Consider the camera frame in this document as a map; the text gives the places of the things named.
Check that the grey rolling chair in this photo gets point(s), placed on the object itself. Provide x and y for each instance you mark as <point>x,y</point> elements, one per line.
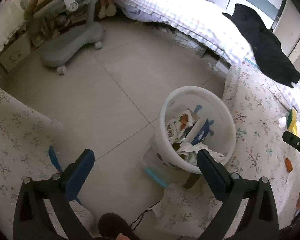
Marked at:
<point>70,25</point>

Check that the yellow sponge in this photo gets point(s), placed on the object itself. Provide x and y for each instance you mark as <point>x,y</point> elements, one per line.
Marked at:
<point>291,120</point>

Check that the trash inside bin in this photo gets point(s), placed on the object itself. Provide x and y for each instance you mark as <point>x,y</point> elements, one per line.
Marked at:
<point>187,133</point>

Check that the white door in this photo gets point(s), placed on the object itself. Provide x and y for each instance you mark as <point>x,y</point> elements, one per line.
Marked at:
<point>287,31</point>

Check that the blue stick on floor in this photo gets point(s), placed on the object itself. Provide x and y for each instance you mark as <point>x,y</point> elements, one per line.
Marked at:
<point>55,159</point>

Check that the plush toy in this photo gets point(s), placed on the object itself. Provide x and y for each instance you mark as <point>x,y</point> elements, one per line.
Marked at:
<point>107,8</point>

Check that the black garment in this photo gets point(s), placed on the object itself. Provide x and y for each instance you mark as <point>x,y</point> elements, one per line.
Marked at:
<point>266,47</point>

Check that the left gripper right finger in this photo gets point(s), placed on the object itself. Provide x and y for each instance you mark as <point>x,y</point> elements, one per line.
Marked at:
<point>215,174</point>

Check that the orange peel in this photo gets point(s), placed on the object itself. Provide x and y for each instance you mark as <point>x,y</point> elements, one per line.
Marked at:
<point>288,165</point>

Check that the small white tissue wad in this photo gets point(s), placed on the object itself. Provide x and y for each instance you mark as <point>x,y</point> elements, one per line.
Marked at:
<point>282,122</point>

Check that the white plastic trash bin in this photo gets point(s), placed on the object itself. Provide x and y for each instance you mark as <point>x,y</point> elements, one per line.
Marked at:
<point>223,141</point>

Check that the purple checked quilt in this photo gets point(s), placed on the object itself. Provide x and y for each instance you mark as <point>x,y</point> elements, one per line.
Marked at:
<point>200,19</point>

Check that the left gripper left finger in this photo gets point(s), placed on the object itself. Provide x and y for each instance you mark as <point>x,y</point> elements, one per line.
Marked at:
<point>76,174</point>

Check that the floral bed sheet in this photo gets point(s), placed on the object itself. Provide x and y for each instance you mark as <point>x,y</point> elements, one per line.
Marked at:
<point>85,114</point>

